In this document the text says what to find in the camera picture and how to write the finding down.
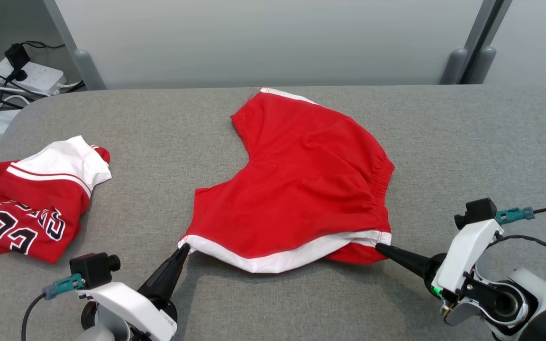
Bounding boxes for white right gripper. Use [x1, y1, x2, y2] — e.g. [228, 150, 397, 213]
[375, 218, 505, 315]

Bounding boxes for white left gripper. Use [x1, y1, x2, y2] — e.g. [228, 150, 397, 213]
[76, 243, 191, 341]

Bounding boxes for red shorts with white hem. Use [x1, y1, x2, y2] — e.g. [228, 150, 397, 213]
[178, 87, 395, 274]

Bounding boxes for red jersey with white sleeves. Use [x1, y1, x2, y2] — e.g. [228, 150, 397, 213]
[0, 135, 112, 264]

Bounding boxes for narrow white partition panel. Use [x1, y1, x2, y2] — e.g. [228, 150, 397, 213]
[484, 0, 546, 86]

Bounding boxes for wide white partition panel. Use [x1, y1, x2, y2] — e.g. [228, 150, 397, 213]
[54, 0, 484, 90]

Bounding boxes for black power adapter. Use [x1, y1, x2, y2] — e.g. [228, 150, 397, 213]
[4, 43, 31, 81]

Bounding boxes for left camera cable, teal connector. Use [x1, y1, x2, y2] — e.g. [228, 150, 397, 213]
[21, 274, 85, 341]

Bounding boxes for camera cable, teal connector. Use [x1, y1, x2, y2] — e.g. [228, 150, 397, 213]
[496, 198, 546, 224]
[21, 274, 85, 341]

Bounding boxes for right camera cable, teal connector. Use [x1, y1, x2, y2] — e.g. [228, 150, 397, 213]
[496, 198, 546, 224]

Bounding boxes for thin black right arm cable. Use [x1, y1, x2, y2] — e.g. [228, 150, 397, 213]
[489, 234, 546, 285]

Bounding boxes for grey partition post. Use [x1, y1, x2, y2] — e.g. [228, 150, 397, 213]
[42, 0, 108, 90]
[467, 0, 514, 85]
[440, 0, 497, 85]

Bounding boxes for thin black adapter cable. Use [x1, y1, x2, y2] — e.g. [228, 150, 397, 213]
[23, 40, 66, 50]

